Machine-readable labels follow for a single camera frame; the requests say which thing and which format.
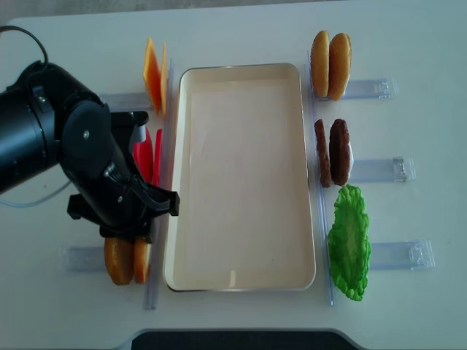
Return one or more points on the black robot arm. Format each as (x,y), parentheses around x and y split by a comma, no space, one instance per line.
(49,118)

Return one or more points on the orange cheese slice outer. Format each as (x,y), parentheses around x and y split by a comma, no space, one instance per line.
(152,75)

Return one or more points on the brown meat patty inner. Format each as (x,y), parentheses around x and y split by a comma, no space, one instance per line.
(322,151)

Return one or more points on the clear acrylic rack left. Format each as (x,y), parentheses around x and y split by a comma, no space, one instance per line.
(92,259)

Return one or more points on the green lettuce leaf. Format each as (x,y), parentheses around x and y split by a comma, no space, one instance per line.
(348,243)

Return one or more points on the orange cheese slice inner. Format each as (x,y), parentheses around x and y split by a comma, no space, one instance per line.
(164,80)

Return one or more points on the golden bun slice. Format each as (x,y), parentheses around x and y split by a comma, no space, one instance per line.
(320,63)
(142,252)
(340,62)
(119,260)

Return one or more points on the brown meat patty outer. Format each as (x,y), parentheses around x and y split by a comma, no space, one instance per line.
(339,152)

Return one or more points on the red tomato slice inner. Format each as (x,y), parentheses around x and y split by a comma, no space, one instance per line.
(157,157)

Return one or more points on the brown meat patty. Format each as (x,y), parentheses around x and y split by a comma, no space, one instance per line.
(322,151)
(339,152)

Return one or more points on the cream rectangular tray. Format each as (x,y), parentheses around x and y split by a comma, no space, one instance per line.
(241,171)

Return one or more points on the orange cheese slice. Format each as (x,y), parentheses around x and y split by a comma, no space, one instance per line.
(152,75)
(164,80)

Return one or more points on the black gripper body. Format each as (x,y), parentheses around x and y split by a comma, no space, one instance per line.
(119,201)

